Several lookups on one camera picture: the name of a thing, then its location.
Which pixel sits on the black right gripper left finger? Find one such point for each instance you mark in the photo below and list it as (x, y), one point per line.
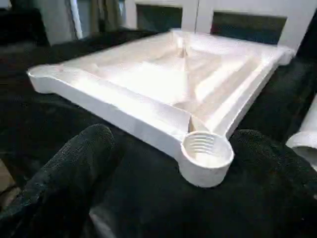
(64, 178)

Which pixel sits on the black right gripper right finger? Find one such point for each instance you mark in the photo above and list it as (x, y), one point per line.
(272, 178)

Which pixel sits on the white plastic table leg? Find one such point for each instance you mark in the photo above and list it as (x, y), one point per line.
(303, 143)

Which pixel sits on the black mat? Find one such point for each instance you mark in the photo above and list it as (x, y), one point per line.
(148, 210)

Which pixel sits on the grey curtain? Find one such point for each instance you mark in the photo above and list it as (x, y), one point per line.
(104, 15)

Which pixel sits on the white cabinet with glass doors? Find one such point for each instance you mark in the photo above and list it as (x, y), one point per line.
(198, 15)

